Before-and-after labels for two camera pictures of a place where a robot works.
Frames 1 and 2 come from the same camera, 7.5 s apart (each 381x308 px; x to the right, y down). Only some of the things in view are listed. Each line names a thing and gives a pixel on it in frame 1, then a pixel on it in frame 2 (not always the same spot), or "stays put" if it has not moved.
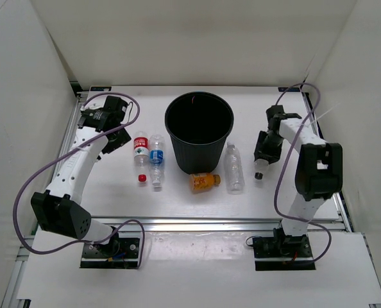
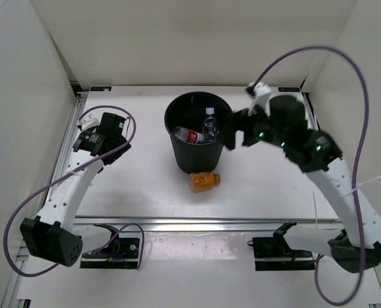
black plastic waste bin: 199,123 stays put
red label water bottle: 141,151 to 188,135
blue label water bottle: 156,146 to 209,130
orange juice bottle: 201,183 stays put
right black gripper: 274,154 to 242,120
